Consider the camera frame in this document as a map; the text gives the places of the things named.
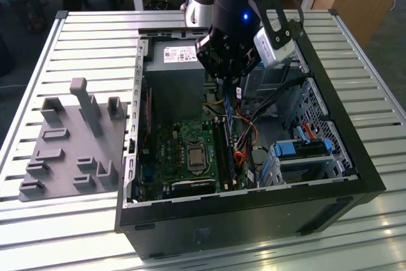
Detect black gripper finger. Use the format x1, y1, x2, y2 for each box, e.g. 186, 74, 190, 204
229, 47, 262, 86
195, 34, 230, 84

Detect black RAM slot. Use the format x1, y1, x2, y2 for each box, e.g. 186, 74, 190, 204
211, 117, 223, 192

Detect grey metal disk bay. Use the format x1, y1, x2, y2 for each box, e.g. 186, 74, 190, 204
239, 61, 310, 100

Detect grey power supply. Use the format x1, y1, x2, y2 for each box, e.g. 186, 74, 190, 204
144, 39, 207, 119

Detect perforated metal disk bay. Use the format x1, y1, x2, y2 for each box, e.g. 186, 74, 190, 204
269, 77, 361, 186

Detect round dark case speaker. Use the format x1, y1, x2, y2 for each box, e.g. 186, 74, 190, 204
252, 145, 271, 166

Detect blue disk carrier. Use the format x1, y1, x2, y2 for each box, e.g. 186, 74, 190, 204
272, 137, 333, 159

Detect green motherboard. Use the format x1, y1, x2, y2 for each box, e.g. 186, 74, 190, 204
134, 117, 251, 204

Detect silver CPU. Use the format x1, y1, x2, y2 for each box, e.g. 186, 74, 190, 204
189, 147, 207, 166

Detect metal CPU socket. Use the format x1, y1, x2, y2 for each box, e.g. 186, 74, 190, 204
185, 140, 211, 176

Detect black graphics card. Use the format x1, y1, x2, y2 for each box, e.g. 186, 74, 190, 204
170, 178, 217, 196

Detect black PC case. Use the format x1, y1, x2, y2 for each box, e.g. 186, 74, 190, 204
114, 25, 387, 261

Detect grey parts rack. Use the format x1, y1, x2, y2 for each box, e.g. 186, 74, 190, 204
18, 77, 131, 202

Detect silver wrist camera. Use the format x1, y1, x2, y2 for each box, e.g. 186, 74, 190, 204
252, 25, 296, 69

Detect black camera bracket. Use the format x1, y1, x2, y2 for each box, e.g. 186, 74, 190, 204
243, 0, 304, 52

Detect thick black cable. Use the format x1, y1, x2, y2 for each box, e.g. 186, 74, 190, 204
249, 76, 310, 124

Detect yellow black wires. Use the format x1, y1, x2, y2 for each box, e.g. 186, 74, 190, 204
202, 98, 225, 109

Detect thin grey wire bundle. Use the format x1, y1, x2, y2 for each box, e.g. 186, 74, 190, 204
233, 112, 254, 124

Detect blue SATA cable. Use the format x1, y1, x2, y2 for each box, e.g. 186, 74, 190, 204
296, 126, 310, 144

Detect orange SATA cable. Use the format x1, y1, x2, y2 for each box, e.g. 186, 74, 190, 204
299, 122, 320, 141

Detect red yellow orange wires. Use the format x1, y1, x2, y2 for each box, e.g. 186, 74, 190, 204
233, 121, 259, 169

